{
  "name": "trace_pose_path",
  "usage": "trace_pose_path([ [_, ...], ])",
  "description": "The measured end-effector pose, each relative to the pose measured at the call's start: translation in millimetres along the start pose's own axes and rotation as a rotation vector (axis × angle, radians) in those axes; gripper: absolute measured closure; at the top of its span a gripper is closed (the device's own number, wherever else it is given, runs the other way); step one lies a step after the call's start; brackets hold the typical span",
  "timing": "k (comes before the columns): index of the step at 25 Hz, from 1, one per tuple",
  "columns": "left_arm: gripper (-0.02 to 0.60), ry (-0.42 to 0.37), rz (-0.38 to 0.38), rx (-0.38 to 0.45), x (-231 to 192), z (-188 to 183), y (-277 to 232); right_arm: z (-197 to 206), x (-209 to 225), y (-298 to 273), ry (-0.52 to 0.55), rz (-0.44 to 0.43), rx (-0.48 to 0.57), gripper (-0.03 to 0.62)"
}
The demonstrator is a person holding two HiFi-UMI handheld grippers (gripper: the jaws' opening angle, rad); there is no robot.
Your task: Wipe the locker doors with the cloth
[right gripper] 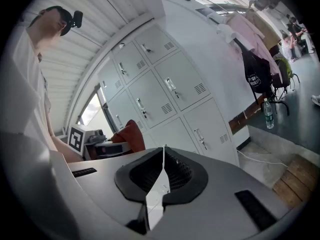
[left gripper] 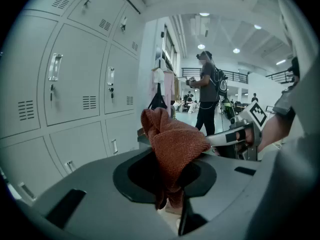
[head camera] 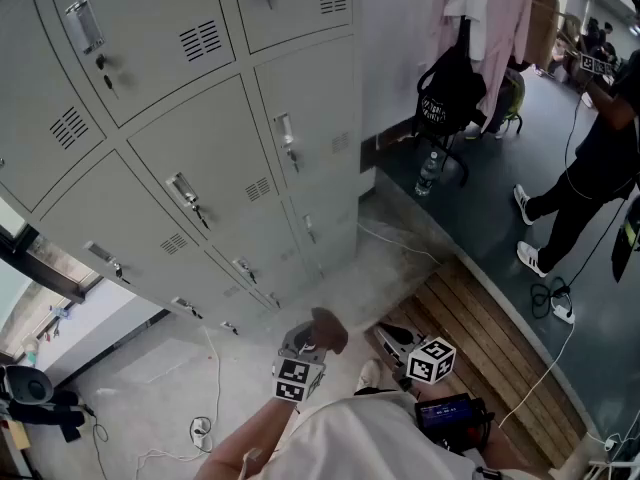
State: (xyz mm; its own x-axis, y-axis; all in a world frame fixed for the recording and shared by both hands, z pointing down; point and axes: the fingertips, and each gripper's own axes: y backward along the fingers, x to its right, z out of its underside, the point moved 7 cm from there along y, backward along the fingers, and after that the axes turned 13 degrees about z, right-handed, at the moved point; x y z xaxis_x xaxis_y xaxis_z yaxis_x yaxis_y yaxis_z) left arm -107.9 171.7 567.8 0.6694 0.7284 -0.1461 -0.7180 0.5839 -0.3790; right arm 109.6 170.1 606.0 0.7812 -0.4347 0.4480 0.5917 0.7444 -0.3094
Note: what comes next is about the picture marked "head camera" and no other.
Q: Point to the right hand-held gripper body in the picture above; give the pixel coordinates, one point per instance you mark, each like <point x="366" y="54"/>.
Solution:
<point x="430" y="360"/>

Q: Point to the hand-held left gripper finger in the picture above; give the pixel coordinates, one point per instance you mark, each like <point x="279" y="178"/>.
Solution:
<point x="289" y="344"/>

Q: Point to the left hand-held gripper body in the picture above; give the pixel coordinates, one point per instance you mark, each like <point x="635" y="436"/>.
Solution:
<point x="292" y="375"/>

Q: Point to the brown wiping cloth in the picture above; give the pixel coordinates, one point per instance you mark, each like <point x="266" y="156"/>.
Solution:
<point x="330" y="330"/>

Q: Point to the person's left forearm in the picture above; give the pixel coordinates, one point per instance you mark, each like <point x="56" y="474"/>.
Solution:
<point x="245" y="448"/>

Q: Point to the grey metal locker cabinet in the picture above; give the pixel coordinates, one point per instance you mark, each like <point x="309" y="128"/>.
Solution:
<point x="165" y="118"/>

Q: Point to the black screen device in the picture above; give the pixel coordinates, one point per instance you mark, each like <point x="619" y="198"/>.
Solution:
<point x="445" y="410"/>

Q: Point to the wooden slat board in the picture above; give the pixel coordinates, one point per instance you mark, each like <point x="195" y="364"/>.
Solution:
<point x="480" y="328"/>

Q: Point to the person's white shoe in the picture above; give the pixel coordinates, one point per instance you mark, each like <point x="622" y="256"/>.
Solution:
<point x="370" y="375"/>

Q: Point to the person's white shirt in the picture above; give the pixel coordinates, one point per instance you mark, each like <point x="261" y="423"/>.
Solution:
<point x="360" y="438"/>

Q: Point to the white power strip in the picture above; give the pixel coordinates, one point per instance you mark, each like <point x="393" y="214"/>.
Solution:
<point x="564" y="313"/>
<point x="611" y="443"/>
<point x="200" y="430"/>

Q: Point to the clear water bottle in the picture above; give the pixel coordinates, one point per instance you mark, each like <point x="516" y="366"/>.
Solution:
<point x="427" y="178"/>

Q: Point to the black metal chair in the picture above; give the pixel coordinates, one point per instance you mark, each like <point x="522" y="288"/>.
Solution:
<point x="459" y="164"/>

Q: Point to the grey oval device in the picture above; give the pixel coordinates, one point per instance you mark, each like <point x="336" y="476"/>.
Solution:
<point x="30" y="385"/>

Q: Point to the black printed bag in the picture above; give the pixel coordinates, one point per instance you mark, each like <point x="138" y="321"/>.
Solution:
<point x="450" y="98"/>

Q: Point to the brown cardboard piece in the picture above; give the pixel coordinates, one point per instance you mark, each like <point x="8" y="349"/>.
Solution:
<point x="17" y="435"/>

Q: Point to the pink hanging garment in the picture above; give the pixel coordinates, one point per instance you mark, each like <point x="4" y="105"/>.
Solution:
<point x="505" y="28"/>

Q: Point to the black window frame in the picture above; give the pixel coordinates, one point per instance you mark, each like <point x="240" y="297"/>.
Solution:
<point x="50" y="273"/>

